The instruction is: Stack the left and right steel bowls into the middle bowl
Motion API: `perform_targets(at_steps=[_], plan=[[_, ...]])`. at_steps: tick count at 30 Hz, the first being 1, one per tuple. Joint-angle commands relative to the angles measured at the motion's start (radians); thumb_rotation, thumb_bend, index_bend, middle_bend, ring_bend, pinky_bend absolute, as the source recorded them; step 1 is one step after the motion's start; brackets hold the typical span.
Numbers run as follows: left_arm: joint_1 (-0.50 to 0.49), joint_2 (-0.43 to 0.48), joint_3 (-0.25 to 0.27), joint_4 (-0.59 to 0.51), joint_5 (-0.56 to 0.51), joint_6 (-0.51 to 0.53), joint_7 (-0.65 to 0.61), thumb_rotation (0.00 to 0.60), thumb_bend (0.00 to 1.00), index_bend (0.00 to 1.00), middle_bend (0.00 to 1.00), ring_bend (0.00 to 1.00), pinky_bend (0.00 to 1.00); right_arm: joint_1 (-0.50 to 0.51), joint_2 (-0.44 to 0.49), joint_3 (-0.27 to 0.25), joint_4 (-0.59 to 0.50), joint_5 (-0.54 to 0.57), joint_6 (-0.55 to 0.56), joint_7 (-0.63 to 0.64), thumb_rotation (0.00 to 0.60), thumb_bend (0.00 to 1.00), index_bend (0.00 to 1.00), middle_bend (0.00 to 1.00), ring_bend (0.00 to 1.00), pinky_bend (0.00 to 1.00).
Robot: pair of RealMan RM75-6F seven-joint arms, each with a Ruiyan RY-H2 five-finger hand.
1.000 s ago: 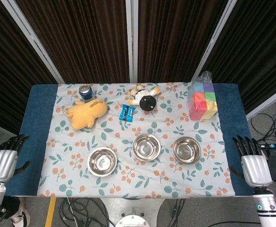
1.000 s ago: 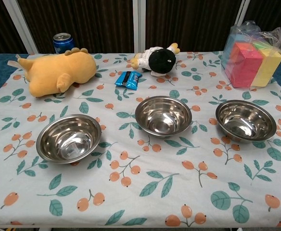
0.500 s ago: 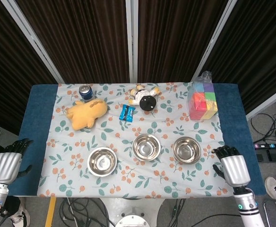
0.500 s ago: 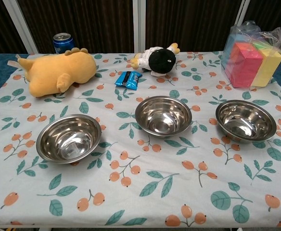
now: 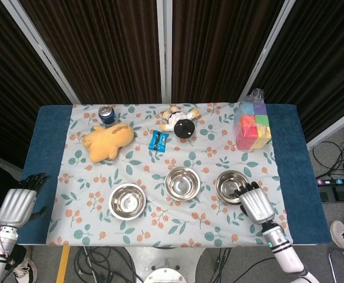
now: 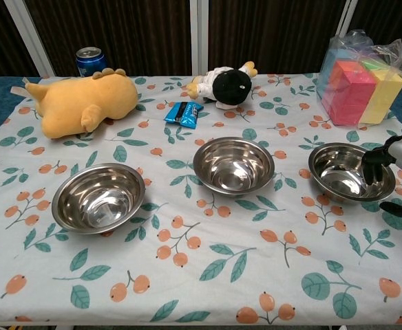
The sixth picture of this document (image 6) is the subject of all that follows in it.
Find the steel bowl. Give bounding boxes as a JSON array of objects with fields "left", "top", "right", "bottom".
[
  {"left": 192, "top": 136, "right": 276, "bottom": 197},
  {"left": 51, "top": 162, "right": 146, "bottom": 235},
  {"left": 308, "top": 142, "right": 397, "bottom": 204}
]

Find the yellow foam block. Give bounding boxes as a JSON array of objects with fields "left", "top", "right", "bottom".
[{"left": 359, "top": 68, "right": 402, "bottom": 124}]

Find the red pink foam block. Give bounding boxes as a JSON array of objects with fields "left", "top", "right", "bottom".
[{"left": 328, "top": 60, "right": 377, "bottom": 127}]

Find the green foam block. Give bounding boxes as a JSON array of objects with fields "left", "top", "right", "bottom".
[{"left": 361, "top": 58, "right": 392, "bottom": 73}]

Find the clear plastic bag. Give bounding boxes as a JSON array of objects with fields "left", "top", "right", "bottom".
[{"left": 316, "top": 30, "right": 402, "bottom": 129}]

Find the black white plush doll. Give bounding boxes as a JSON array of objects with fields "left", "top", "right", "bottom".
[{"left": 186, "top": 60, "right": 258, "bottom": 110}]

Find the blue snack packet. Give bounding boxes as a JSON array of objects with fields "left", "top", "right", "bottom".
[{"left": 162, "top": 101, "right": 204, "bottom": 129}]

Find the floral print tablecloth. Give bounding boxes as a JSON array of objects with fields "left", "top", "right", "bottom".
[{"left": 0, "top": 74, "right": 402, "bottom": 326}]

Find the yellow plush animal toy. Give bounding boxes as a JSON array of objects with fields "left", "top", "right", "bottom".
[{"left": 24, "top": 67, "right": 140, "bottom": 140}]

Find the blue drink can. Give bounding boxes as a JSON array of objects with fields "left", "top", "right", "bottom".
[{"left": 76, "top": 46, "right": 107, "bottom": 78}]

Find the white metal frame post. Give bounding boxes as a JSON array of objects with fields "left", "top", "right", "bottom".
[
  {"left": 3, "top": 0, "right": 56, "bottom": 77},
  {"left": 337, "top": 0, "right": 359, "bottom": 39},
  {"left": 189, "top": 0, "right": 211, "bottom": 76}
]

